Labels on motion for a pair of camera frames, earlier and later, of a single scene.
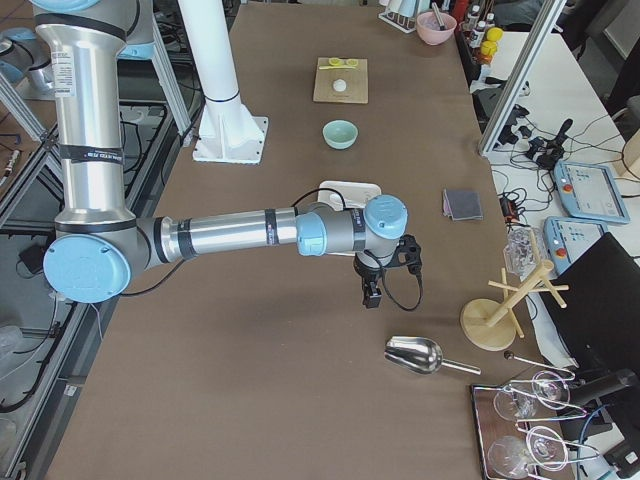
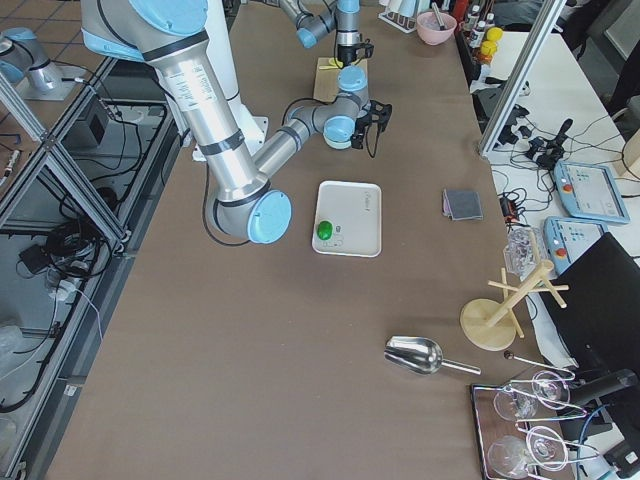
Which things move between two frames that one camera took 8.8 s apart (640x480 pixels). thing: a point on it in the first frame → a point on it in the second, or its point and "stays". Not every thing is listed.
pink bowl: x=429 y=29 stays
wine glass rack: x=519 y=427 stays
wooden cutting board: x=356 y=80 stays
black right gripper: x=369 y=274 → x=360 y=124
